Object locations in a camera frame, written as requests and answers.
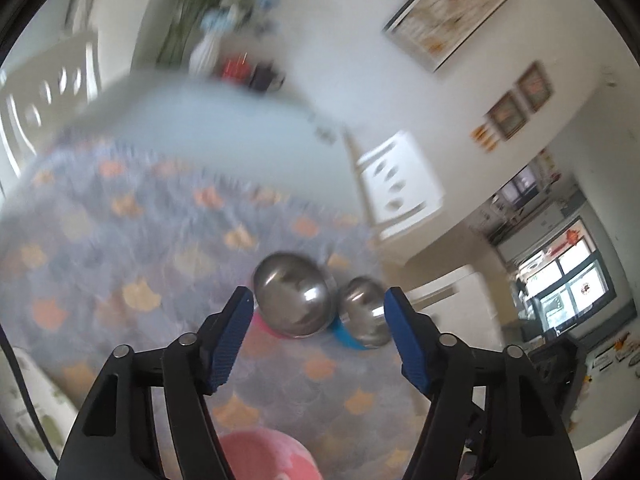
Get octagonal floral plate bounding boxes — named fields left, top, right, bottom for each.
left=0, top=347, right=66, bottom=480

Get scale pattern table runner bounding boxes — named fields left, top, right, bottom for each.
left=0, top=140, right=436, bottom=480

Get white vase with flowers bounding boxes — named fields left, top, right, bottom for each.
left=187, top=0, right=281, bottom=78

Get pink plastic bowl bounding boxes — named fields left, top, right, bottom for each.
left=217, top=428, right=323, bottom=480

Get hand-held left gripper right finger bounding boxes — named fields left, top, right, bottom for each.
left=384, top=286, right=583, bottom=480

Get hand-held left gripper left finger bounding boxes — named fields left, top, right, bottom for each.
left=55, top=286, right=255, bottom=480

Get steel bowl pink outside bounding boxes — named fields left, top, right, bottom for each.
left=251, top=252, right=337, bottom=339

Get kitchen window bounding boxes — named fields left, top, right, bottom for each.
left=520, top=240, right=616, bottom=336

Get framed flower wall painting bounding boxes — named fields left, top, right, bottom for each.
left=384, top=0, right=526, bottom=72

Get hanging yellow tassels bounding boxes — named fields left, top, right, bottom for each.
left=471, top=125, right=501, bottom=152

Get dark lidded mug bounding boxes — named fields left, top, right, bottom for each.
left=250, top=60, right=286, bottom=92

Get red lidded teacup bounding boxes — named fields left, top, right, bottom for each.
left=220, top=52, right=251, bottom=83

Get glass vase with green stems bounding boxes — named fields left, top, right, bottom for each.
left=157, top=0, right=251, bottom=66

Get white dining chair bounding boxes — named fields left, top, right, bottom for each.
left=345, top=130, right=446, bottom=261
left=0, top=30, right=101, bottom=181
left=400, top=264, right=506, bottom=361

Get steel bowl blue outside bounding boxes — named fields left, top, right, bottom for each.
left=327, top=276, right=393, bottom=352

